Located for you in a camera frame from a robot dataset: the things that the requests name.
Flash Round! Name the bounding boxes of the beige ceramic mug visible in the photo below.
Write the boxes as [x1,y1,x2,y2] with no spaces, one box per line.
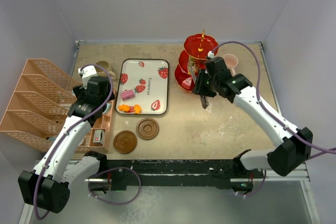
[95,61,117,80]

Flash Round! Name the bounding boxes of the salmon pink cake slice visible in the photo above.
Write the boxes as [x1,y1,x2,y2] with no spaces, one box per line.
[182,77,193,90]

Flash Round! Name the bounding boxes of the orange fish cake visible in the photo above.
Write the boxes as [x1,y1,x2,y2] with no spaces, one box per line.
[118,104,131,113]
[129,104,142,114]

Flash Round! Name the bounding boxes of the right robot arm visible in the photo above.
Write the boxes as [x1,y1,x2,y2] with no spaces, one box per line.
[193,57,313,177]

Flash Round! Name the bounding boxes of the red three-tier cake stand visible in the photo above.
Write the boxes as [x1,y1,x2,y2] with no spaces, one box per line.
[174,30,218,92]

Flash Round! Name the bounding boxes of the pink desk organizer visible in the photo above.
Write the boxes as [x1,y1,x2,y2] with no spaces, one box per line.
[0,58,117,154]

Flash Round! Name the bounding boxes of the orange fish cake right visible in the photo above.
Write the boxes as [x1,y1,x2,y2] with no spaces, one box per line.
[129,104,142,114]

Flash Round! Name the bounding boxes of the brown wooden coaster right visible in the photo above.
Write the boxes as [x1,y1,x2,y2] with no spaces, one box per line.
[136,118,160,140]

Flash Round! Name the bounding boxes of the brown wooden coaster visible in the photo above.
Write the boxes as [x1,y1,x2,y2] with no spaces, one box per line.
[113,131,138,154]
[136,118,160,140]

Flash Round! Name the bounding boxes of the white strawberry tray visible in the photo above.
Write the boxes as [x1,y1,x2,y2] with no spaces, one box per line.
[115,58,170,115]

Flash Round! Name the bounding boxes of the small grey box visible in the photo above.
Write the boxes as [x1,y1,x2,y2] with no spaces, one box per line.
[92,130,105,144]

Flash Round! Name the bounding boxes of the yellow cake slice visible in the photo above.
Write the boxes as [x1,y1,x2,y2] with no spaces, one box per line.
[188,60,197,71]

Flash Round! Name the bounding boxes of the pink mug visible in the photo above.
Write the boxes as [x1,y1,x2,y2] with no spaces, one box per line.
[223,54,238,76]

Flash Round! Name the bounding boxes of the orange fish cake left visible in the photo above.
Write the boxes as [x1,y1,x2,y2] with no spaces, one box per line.
[118,104,131,113]

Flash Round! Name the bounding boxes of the brown wooden coaster left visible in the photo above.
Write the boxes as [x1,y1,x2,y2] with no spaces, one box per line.
[113,131,138,154]

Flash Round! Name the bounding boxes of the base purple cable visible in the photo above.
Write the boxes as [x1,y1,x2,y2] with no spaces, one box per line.
[88,166,143,206]

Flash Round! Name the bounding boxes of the black base frame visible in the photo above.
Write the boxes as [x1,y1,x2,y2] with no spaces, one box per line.
[86,152,266,192]

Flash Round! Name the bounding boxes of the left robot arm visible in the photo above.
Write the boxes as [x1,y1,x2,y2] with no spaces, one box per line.
[18,64,115,220]

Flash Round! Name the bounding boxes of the metal tongs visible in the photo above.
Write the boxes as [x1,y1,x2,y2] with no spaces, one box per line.
[188,66,209,109]

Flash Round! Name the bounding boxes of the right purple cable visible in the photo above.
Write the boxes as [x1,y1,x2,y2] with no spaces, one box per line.
[209,40,336,197]

